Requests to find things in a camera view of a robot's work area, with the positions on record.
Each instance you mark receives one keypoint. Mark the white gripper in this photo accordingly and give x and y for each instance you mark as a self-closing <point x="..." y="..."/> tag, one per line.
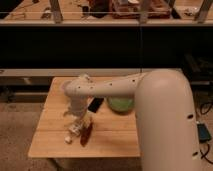
<point x="78" y="106"/>

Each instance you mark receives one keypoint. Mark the clear plastic bottle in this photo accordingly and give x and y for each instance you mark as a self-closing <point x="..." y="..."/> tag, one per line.
<point x="76" y="128"/>

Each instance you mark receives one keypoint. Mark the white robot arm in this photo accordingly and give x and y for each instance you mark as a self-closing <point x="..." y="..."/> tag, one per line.
<point x="164" y="110"/>

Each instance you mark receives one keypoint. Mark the small black rectangular object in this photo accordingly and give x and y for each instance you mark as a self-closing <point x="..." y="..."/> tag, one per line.
<point x="95" y="104"/>

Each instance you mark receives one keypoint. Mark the dark red chili pepper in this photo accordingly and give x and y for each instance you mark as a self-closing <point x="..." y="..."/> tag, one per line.
<point x="85" y="134"/>

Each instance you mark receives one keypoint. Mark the green bowl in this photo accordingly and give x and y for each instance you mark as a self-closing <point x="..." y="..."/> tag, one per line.
<point x="120" y="105"/>

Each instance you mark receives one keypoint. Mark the wooden table board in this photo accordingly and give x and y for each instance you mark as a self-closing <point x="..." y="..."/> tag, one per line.
<point x="113" y="135"/>

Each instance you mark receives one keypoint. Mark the wooden shelf bench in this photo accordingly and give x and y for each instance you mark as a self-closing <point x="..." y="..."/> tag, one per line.
<point x="10" y="77"/>

